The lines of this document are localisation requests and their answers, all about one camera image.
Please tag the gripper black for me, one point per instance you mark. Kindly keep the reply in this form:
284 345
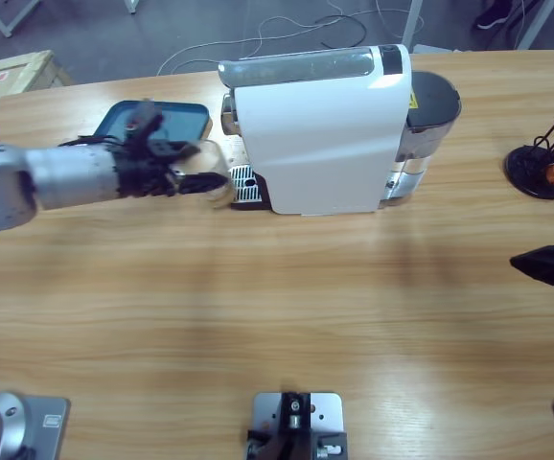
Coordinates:
143 172

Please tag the clear glass cup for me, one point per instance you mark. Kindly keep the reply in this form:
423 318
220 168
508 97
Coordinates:
212 160

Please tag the silver coffee machine lever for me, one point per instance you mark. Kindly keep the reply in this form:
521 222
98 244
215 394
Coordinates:
296 67

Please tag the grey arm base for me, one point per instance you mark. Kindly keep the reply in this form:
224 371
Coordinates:
42 421

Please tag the white capsule coffee machine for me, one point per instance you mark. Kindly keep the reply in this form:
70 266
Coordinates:
315 144

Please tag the teal plastic tray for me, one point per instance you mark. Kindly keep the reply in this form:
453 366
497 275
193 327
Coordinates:
186 120

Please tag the black drip tray silver grill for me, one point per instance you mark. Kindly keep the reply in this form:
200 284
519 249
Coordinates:
250 182

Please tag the black capsule holder stand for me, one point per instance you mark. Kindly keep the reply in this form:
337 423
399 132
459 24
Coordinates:
526 167

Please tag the short white metal leg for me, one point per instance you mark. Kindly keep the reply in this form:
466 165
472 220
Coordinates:
132 6

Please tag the clear water tank black lid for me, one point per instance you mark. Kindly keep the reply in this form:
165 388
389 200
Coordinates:
432 100

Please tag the slanted white metal leg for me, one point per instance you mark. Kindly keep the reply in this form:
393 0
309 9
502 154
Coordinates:
536 24

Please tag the wooden crate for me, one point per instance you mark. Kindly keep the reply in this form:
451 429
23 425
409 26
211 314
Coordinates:
18 72

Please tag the black shoe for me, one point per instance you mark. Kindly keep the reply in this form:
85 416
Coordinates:
490 16

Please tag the wrist black camera bracket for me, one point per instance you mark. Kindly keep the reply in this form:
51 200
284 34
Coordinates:
144 120

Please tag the white metal table frame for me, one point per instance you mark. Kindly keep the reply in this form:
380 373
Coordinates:
6 24

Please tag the white metal post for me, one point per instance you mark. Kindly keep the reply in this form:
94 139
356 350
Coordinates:
411 21

